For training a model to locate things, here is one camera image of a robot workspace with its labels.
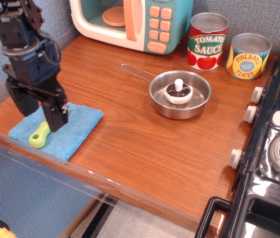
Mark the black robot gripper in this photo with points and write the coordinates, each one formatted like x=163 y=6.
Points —
x=32 y=78

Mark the pineapple slices can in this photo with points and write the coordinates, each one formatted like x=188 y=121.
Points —
x=248 y=55

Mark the blue cloth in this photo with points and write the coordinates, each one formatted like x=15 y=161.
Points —
x=67 y=139

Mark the grey stove knob lower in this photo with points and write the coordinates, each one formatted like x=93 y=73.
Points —
x=234 y=158

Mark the grey stove knob upper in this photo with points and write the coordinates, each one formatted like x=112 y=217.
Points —
x=256 y=95

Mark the orange fuzzy object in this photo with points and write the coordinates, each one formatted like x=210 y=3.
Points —
x=4 y=233

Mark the toy mushroom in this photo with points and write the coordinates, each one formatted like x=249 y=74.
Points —
x=178 y=93

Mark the grey stove knob middle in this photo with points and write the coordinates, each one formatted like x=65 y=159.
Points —
x=250 y=113

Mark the black toy stove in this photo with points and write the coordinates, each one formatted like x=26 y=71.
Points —
x=254 y=211

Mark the tomato sauce can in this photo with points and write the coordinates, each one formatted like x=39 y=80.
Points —
x=207 y=37

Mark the grey stove knob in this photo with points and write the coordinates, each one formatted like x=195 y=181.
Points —
x=234 y=158
x=250 y=113
x=256 y=95

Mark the toy microwave oven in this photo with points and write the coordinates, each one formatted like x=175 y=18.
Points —
x=152 y=26

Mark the small steel frying pan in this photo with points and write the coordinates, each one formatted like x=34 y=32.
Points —
x=201 y=91

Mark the green handled grey spatula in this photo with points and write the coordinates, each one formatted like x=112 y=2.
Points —
x=39 y=137

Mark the clear acrylic barrier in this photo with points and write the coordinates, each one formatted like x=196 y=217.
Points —
x=41 y=197

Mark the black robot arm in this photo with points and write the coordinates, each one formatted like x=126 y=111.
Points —
x=20 y=23

